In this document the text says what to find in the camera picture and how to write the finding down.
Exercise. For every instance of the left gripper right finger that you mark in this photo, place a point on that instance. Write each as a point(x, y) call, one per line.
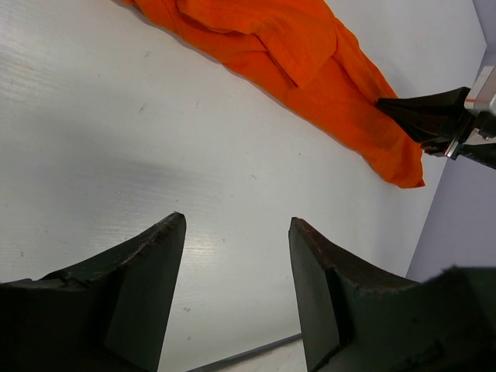
point(355, 316)

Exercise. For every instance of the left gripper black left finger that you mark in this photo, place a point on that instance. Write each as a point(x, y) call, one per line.
point(106, 313)

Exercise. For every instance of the orange t-shirt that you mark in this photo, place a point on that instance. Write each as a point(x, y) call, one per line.
point(303, 56)

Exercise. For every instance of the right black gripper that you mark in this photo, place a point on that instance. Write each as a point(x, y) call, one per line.
point(428, 121)

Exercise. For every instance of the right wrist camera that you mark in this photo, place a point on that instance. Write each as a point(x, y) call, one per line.
point(481, 97)

